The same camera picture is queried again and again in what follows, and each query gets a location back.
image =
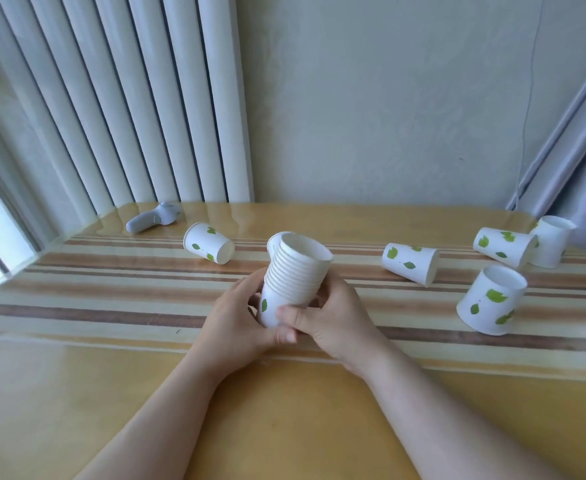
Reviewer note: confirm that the person's left hand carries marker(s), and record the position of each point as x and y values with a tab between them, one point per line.
233	327

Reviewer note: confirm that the person's right hand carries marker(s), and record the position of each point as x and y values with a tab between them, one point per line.
340	324

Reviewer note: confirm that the person's right thumb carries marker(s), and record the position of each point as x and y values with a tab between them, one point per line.
295	315

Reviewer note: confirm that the person's left thumb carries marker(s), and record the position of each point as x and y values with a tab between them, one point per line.
254	289

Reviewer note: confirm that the stack of white paper cups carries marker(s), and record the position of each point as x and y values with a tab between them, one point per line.
293	274

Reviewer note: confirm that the person's left forearm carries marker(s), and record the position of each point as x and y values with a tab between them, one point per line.
157	419

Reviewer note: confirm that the person's right forearm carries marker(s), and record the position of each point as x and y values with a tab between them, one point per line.
433	419

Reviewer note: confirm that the white leaf-print paper cup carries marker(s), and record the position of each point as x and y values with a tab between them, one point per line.
410	264
553	244
505	247
490	302
208	243
272	240

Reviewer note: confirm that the light grey handheld controller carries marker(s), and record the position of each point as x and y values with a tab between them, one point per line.
152	218

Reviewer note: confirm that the brown striped table mat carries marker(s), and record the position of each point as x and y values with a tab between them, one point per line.
122	294

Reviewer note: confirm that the white ribbed radiator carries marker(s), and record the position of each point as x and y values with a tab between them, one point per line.
122	94

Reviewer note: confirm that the grey curtain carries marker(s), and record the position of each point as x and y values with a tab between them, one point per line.
573	154

